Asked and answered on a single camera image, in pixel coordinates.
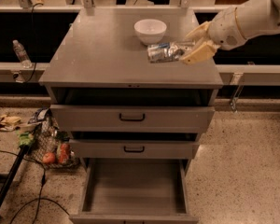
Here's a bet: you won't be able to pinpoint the wire basket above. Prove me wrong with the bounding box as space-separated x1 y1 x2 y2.
30 117 79 169

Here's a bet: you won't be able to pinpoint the crumpled snack wrappers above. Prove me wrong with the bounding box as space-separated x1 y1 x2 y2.
0 115 21 132

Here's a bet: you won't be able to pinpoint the silver redbull can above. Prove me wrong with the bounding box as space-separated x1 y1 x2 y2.
147 41 195 63

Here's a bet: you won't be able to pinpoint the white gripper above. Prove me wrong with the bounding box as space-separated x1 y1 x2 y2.
179 7 246 65

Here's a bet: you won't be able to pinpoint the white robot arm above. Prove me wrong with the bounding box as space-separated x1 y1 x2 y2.
179 0 280 64

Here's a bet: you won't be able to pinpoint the black floor cable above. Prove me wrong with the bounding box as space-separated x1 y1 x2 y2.
0 135 71 224

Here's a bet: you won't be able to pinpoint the grey top drawer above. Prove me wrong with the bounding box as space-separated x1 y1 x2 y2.
50 105 215 133

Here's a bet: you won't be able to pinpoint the grey middle drawer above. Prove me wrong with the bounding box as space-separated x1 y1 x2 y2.
70 140 199 160

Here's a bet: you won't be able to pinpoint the white ceramic bowl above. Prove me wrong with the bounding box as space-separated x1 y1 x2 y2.
133 19 167 45

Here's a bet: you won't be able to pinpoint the black pole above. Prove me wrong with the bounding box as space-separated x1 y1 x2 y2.
0 145 30 223

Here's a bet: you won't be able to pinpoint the grey drawer cabinet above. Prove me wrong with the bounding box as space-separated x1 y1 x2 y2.
38 7 224 224

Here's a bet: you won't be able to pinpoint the clear plastic water bottle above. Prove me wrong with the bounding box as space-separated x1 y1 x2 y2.
13 40 33 69

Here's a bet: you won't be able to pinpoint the red snack packet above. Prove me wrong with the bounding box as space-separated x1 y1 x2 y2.
57 143 70 164

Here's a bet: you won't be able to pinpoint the grey drawer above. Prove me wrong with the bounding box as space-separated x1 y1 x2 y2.
70 140 199 160
70 159 198 224
50 105 215 133

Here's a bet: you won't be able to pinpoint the grey bottom drawer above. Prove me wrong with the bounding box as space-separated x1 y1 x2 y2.
70 159 198 224

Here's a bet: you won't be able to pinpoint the red apple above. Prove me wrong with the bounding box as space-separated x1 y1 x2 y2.
42 152 55 164

